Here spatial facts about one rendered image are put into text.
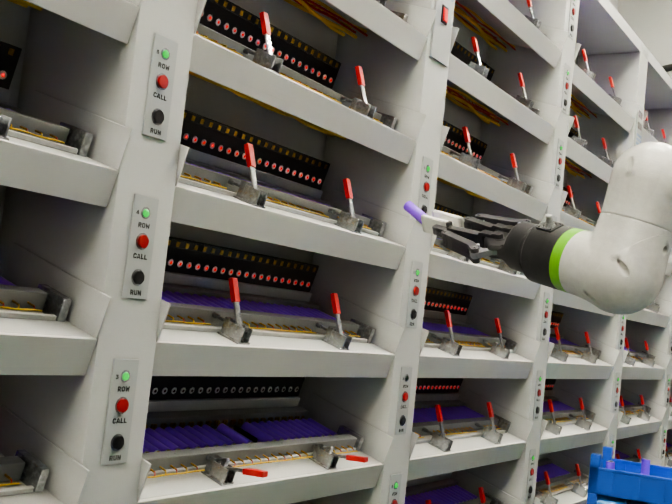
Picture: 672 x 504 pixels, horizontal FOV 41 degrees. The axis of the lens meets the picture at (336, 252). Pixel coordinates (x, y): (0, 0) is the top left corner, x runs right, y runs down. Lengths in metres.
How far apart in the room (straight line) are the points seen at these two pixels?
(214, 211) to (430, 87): 0.64
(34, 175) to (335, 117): 0.58
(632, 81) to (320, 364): 1.87
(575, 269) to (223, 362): 0.49
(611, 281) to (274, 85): 0.53
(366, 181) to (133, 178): 0.70
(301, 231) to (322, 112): 0.19
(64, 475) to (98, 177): 0.34
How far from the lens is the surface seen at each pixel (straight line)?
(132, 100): 1.09
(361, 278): 1.66
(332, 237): 1.42
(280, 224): 1.31
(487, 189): 1.96
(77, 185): 1.04
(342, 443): 1.60
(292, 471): 1.43
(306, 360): 1.39
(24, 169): 0.99
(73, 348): 1.04
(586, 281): 1.25
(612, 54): 3.10
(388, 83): 1.71
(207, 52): 1.20
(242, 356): 1.26
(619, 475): 2.00
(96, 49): 1.15
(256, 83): 1.27
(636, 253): 1.23
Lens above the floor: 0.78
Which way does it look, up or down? 4 degrees up
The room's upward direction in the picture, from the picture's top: 6 degrees clockwise
